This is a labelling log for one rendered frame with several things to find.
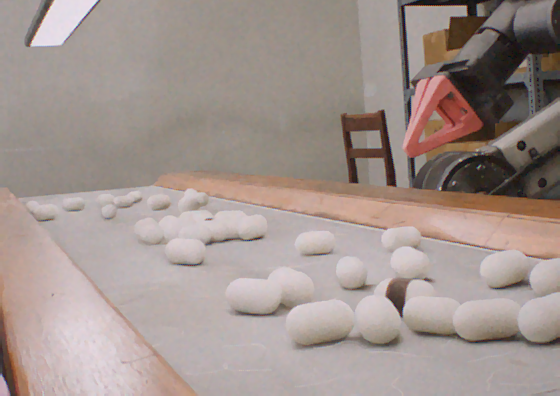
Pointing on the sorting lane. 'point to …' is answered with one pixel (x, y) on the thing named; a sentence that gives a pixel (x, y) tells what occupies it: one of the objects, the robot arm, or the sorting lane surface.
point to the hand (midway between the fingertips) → (412, 147)
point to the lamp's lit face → (64, 17)
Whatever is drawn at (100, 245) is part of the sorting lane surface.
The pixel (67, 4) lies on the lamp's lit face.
